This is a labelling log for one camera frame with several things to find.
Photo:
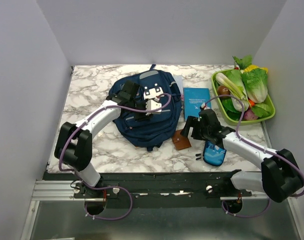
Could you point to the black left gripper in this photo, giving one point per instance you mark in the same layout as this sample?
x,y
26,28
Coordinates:
x,y
142,117

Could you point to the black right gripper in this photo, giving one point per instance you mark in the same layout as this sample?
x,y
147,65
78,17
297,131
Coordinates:
x,y
190,122

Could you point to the brown leather wallet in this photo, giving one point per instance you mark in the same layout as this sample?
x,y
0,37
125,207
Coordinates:
x,y
180,142

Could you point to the navy blue student backpack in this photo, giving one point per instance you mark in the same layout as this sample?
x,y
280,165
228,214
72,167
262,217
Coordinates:
x,y
160,127

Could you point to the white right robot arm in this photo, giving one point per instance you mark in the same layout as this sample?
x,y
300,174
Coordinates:
x,y
279,176

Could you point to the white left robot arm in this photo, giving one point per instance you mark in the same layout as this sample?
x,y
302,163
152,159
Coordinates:
x,y
74,145

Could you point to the black binder clip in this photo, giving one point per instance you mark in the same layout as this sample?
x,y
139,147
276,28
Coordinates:
x,y
199,156

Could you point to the teal blue hardcover book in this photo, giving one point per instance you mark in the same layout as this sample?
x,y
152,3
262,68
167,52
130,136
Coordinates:
x,y
193,99

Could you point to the blue pencil case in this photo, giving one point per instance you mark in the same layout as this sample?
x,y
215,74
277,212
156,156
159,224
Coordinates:
x,y
213,155

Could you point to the green plastic vegetable tray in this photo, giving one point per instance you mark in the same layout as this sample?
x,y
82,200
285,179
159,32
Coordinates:
x,y
232,108

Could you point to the white book with pink roses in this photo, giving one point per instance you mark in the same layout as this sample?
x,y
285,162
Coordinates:
x,y
179,82

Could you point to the brown round fruit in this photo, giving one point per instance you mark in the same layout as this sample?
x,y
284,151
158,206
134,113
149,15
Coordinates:
x,y
223,92

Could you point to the purple onion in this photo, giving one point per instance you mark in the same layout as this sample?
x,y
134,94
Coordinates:
x,y
249,115

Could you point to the white green bok choy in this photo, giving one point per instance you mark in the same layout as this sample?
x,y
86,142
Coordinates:
x,y
233,81

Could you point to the green lettuce head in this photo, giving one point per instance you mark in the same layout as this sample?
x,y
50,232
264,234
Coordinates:
x,y
255,82

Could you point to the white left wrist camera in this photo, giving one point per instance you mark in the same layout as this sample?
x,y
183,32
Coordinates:
x,y
153,106

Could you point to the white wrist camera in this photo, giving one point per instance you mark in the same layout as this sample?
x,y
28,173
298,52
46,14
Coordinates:
x,y
204,107
153,106

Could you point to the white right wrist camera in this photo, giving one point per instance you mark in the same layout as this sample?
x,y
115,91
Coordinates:
x,y
204,107

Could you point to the black mounting rail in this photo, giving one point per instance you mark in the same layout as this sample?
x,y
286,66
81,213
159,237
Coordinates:
x,y
154,190

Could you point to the aluminium frame rail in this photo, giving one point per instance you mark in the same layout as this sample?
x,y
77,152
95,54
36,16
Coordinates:
x,y
54,213

